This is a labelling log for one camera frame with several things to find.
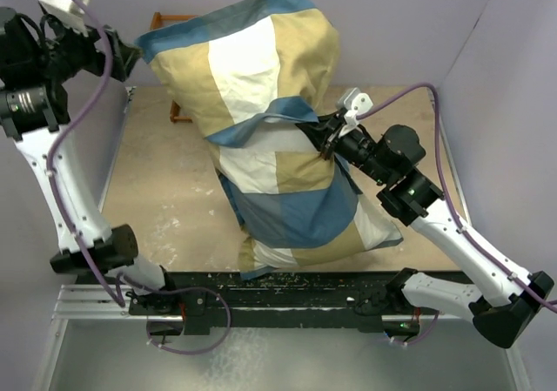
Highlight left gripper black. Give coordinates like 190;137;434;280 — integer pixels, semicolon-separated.
32;13;141;84

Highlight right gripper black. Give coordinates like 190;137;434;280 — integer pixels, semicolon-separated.
296;110;393;185

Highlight patchwork pillowcase blue beige white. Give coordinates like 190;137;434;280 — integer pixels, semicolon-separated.
136;0;402;279

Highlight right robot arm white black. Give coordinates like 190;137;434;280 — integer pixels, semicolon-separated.
300;112;554;349

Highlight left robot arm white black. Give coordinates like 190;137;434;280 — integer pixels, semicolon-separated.
1;7;179;314

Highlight orange wooden rack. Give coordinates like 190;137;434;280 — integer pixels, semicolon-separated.
148;10;201;125

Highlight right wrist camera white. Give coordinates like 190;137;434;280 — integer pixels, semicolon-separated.
336;87;373;138

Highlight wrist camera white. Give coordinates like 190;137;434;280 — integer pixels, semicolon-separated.
336;87;373;138
37;0;91;37

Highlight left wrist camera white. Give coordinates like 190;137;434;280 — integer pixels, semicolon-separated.
37;0;91;37

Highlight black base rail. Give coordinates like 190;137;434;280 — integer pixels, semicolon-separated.
127;272;420;335

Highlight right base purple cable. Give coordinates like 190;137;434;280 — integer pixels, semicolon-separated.
389;310;440;350

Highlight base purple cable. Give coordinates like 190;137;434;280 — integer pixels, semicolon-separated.
145;286;232;356
389;310;440;350

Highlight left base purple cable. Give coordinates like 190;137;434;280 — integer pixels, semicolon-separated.
145;286;232;356

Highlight aluminium frame rail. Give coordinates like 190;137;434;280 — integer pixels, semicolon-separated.
54;284;478;322

